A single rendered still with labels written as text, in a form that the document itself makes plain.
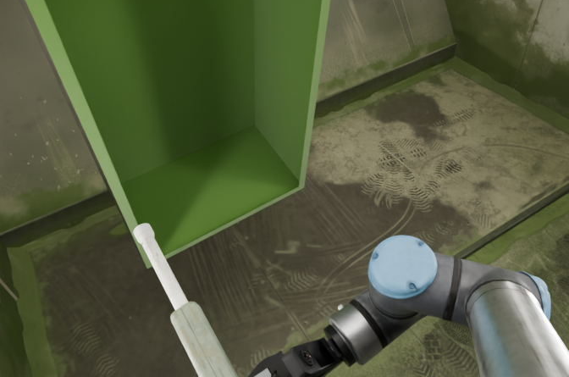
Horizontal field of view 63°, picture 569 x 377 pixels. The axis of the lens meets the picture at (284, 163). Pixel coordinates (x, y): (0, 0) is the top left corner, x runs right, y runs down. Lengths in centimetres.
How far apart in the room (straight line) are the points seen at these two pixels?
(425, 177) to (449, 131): 39
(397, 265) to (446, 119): 208
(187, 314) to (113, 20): 81
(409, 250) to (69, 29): 97
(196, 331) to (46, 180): 163
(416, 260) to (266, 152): 116
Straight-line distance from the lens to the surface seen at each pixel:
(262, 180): 169
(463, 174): 240
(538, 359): 46
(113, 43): 135
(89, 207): 235
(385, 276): 67
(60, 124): 229
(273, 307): 188
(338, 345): 79
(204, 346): 77
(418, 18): 302
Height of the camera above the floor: 167
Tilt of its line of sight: 43 degrees down
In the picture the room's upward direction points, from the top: 5 degrees counter-clockwise
